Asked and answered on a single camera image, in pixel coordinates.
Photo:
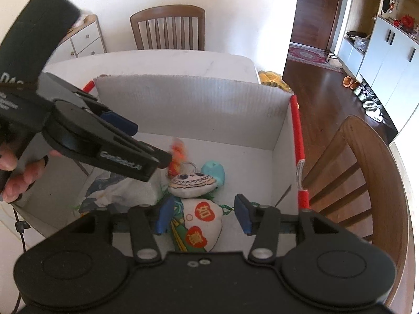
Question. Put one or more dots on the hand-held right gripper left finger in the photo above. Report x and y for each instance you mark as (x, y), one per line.
(165, 214)

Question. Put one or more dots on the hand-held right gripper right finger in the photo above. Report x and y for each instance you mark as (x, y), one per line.
(244, 214)

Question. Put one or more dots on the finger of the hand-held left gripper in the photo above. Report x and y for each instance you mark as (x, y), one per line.
(119, 125)
(124, 161)

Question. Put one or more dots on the white sachet with red hearts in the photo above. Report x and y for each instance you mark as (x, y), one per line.
(199, 222)

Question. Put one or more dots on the teal plush toy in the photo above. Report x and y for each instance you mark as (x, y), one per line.
(214, 172)

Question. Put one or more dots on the orange colourful toy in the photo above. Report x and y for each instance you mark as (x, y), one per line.
(178, 155)

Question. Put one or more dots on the red cardboard box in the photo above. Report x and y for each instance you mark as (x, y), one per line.
(196, 111)

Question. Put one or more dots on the person's left hand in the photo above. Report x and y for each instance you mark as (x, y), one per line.
(21, 181)

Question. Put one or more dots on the white drawer cabinet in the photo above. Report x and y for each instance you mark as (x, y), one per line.
(86, 41)

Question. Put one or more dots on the wooden slat-back chair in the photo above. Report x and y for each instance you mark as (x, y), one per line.
(168, 26)
(356, 176)

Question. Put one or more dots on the yellow plastic bag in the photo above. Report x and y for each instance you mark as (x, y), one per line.
(273, 80)

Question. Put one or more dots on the row of shoes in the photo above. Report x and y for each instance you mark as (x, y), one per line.
(370, 101)

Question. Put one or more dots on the pair of orange slippers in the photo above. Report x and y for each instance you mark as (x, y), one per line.
(350, 82)

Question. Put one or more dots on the patterned red rug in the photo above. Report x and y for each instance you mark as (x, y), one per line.
(311, 57)

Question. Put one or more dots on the pair of beige slippers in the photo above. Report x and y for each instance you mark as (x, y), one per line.
(334, 60)

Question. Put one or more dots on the low white bench cabinet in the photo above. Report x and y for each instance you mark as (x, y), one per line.
(348, 57)

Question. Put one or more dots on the grey plastic bag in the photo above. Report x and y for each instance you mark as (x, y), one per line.
(360, 44)

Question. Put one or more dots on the dark bag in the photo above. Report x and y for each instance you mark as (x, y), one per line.
(355, 35)

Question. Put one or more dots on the brown entrance door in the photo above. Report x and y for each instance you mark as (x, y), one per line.
(316, 9)

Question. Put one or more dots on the red counter ornament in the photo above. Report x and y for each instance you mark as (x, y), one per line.
(407, 21)

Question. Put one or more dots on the black hanging figure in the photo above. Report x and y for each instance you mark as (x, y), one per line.
(387, 2)

